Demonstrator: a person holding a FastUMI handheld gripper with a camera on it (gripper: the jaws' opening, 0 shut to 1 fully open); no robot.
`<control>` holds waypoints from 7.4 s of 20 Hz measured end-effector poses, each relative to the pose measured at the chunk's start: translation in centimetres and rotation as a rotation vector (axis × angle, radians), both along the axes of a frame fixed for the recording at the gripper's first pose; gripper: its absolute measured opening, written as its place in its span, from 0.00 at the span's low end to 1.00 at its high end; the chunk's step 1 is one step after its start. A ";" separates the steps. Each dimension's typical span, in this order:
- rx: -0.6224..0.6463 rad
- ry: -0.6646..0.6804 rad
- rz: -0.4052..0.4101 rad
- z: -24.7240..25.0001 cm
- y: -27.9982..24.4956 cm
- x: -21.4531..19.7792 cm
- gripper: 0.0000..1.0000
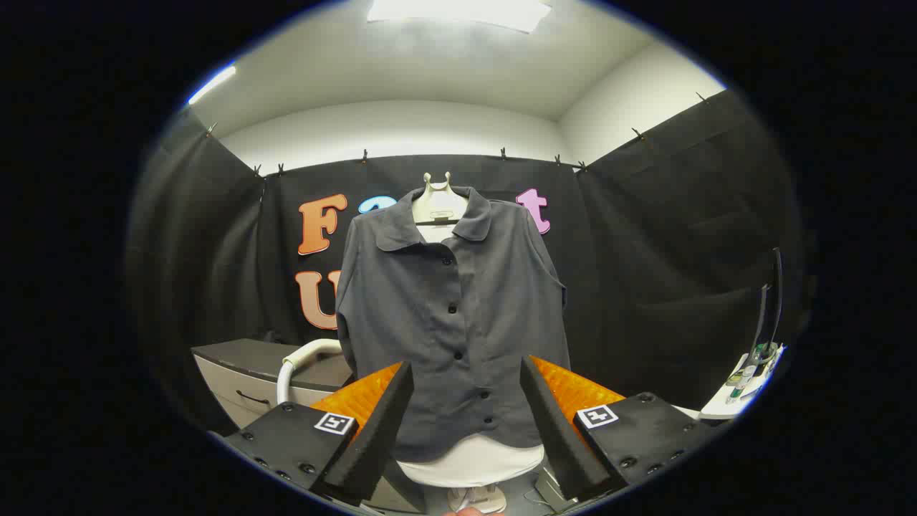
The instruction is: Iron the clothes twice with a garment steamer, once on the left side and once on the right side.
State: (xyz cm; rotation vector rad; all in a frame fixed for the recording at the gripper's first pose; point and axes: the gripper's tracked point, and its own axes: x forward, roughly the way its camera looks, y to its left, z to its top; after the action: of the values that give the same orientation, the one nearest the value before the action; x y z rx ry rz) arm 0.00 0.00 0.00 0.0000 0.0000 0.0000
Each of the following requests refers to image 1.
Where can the grey button shirt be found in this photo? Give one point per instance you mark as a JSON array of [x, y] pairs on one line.
[[430, 322]]

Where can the grey drawer cabinet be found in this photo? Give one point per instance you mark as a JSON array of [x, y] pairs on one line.
[[236, 380]]

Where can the black bent stand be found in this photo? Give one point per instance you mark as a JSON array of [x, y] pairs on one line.
[[777, 301]]

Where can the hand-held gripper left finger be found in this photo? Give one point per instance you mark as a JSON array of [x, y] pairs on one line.
[[380, 437]]

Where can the white board under shirt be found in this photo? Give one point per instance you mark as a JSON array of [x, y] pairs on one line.
[[469, 462]]

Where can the large ceiling light panel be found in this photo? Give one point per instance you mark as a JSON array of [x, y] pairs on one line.
[[458, 11]]

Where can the narrow ceiling light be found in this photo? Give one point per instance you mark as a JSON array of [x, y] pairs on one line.
[[213, 84]]

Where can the person's white shoe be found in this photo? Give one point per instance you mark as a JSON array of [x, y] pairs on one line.
[[476, 498]]

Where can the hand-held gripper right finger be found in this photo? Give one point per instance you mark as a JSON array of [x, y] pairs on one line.
[[555, 437]]

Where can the white garment steamer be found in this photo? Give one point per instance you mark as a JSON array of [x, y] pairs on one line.
[[304, 353]]

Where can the white side table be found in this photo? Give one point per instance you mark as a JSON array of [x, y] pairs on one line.
[[716, 408]]

